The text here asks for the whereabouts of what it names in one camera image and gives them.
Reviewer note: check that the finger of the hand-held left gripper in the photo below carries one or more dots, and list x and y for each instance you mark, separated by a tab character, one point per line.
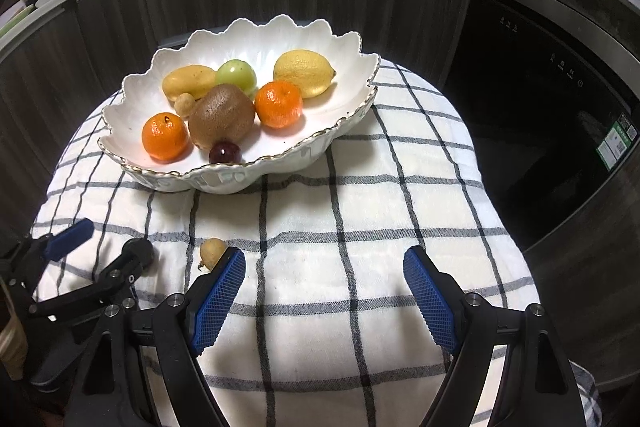
67	238
137	252

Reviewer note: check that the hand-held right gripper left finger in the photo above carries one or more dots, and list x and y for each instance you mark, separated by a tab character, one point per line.
217	302

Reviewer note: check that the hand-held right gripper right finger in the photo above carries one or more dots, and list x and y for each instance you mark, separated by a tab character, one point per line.
430	302

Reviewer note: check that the small brown longan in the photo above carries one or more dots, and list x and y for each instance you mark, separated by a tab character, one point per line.
211	252
184	104

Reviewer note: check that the orange tangerine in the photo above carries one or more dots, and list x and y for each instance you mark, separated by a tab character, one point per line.
279	104
165	137

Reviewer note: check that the dark red grape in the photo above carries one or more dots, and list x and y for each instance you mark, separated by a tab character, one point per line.
225	153

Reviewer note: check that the brown kiwi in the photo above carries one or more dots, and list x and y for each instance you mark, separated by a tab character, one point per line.
220	117

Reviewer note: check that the yellow mango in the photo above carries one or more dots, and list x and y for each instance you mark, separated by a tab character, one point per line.
187	81

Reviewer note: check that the green round fruit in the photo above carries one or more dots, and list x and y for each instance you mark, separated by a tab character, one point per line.
235	74

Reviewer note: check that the white scalloped bowl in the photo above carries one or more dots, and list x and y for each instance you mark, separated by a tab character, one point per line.
330	117

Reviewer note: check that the yellow lemon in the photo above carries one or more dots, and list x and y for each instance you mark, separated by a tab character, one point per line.
302	72

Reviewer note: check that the white checked cloth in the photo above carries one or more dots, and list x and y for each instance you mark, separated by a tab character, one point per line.
325	232

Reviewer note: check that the black built-in appliance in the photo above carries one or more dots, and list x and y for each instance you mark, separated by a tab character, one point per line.
540	97

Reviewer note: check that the green label sticker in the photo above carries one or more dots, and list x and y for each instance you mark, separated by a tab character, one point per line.
616	142

